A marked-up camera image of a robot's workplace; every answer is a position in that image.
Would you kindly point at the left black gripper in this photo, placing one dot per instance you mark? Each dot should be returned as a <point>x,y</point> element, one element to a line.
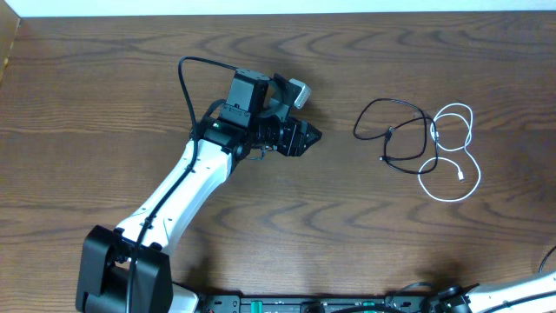
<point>296,133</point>

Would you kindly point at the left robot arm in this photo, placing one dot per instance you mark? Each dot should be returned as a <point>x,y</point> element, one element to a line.
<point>127,269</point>

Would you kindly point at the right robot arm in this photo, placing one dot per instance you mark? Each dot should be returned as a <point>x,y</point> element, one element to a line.
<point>533,294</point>

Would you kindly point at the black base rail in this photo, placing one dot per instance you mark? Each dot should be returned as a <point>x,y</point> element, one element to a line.
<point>299,304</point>

